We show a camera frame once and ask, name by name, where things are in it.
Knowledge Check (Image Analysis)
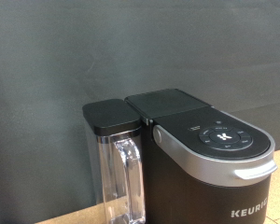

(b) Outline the silver Keurig lid handle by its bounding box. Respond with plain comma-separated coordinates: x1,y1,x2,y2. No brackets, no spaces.
152,110,279,189

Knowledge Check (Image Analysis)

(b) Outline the black Keurig coffee machine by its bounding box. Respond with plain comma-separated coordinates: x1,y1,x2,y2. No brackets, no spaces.
124,88,279,224

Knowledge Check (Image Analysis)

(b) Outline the clear water tank black lid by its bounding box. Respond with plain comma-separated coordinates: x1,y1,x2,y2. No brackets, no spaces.
81,98,147,224

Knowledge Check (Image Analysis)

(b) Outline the dark grey partition panel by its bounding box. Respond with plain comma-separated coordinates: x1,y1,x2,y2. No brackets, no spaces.
0,0,280,224

